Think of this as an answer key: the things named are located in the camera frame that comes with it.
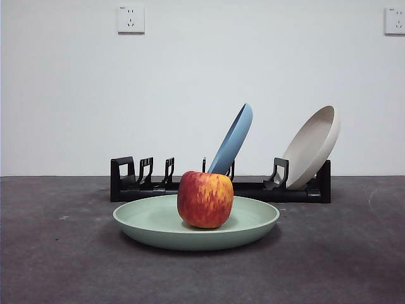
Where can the cream plate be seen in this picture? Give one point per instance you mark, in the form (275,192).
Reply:
(311,149)

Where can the black plate rack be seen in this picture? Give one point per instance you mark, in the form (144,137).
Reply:
(284,196)

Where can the red yellow apple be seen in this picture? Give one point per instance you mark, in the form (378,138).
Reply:
(205,199)

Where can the blue plate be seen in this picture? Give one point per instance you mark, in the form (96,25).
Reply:
(234,139)

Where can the white wall socket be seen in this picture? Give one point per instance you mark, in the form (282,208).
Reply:
(395,20)
(131,19)

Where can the green plate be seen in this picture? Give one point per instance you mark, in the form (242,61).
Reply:
(152,228)

